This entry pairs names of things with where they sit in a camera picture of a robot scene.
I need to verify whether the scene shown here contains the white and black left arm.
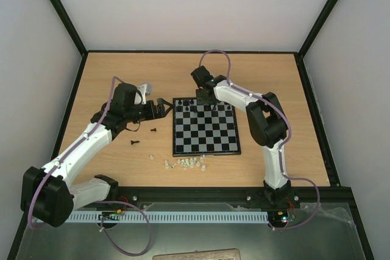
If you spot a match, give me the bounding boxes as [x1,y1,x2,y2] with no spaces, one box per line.
[21,82,173,230]

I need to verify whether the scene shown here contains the small circuit board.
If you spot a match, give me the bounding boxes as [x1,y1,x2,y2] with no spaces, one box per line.
[274,209,297,223]

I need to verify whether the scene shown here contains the white chess pieces cluster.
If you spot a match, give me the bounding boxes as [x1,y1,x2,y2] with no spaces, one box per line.
[177,155,205,170]

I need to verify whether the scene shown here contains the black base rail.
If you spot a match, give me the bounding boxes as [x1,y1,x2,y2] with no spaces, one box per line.
[30,186,354,209]

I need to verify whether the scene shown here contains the black enclosure frame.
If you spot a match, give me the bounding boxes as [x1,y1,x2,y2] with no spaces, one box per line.
[5,0,390,260]

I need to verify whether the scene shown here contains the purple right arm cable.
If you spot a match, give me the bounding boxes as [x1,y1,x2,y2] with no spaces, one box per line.
[199,49,321,231]

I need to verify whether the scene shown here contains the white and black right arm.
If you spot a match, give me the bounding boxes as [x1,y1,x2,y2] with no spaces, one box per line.
[191,66,291,206]

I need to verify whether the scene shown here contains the black and grey chessboard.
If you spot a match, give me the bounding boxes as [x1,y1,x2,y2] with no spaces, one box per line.
[172,97,241,157]

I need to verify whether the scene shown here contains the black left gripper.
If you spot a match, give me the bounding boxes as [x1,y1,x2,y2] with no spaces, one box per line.
[126,98,173,122]

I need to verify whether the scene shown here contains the light blue cable duct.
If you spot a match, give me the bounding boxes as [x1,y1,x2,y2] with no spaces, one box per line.
[66,211,269,224]

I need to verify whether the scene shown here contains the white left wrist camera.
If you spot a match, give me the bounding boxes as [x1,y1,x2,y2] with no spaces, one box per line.
[135,83,152,105]

